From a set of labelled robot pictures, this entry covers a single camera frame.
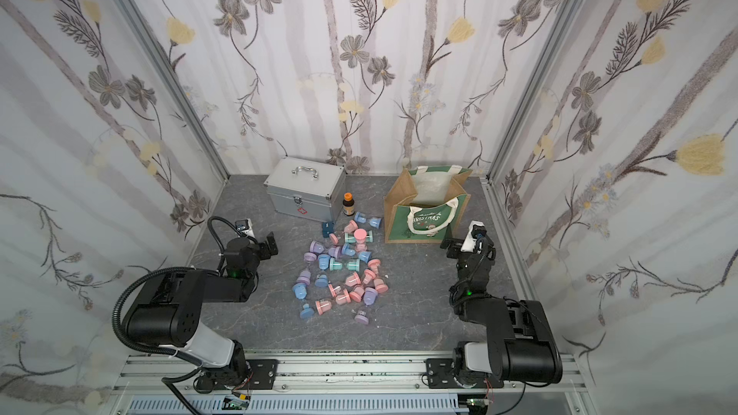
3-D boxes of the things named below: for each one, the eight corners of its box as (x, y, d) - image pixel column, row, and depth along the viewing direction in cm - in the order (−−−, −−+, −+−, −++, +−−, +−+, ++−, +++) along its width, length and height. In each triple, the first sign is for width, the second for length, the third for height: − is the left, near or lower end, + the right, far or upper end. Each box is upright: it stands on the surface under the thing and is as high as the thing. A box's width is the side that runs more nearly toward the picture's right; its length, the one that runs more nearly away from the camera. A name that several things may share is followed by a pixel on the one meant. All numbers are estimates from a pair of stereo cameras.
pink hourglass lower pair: (339, 308, 86) (338, 306, 84) (328, 288, 90) (327, 285, 88) (352, 301, 87) (351, 298, 86) (340, 281, 91) (339, 278, 90)
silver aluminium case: (275, 217, 110) (261, 188, 97) (291, 185, 120) (281, 156, 107) (337, 227, 107) (332, 199, 94) (348, 194, 117) (345, 165, 104)
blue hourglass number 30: (291, 298, 88) (290, 295, 87) (300, 271, 94) (298, 268, 92) (305, 299, 88) (304, 297, 86) (312, 273, 94) (311, 270, 92)
